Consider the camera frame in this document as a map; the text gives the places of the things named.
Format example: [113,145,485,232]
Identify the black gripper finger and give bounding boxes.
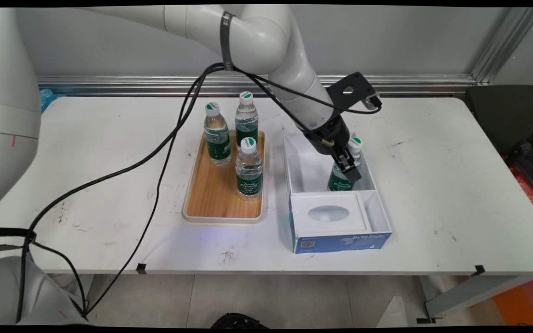
[348,146,364,169]
[332,149,363,184]

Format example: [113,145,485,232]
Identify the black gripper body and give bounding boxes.
[300,112,351,159]

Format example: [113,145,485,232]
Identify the water bottle green label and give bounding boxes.
[327,134,364,192]
[235,91,260,148]
[236,137,264,200]
[203,102,232,167]

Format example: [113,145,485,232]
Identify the white box blue side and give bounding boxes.
[283,131,393,254]

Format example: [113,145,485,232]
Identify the wooden tray white rim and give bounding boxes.
[182,130,267,224]

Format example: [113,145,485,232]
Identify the dark grey chair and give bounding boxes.
[465,85,533,159]

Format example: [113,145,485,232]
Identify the grey table leg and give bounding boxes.
[416,275,533,324]

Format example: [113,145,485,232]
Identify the red bag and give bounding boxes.
[505,157,533,216]

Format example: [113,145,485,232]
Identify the black round floor object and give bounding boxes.
[210,313,270,329]

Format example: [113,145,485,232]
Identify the orange box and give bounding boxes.
[492,276,533,326]

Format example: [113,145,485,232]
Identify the blue shrink-wrapped bottle pack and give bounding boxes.
[40,88,67,115]

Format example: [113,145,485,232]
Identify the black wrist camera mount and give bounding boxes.
[326,71,383,113]

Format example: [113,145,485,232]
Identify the horizontal aluminium frame rail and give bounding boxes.
[37,74,478,97]

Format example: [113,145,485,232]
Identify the grey cable strap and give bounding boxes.
[219,11,236,71]

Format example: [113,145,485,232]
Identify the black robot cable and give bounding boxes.
[0,62,336,324]
[84,62,383,318]

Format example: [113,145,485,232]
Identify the slanted aluminium frame post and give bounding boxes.
[470,7,533,86]

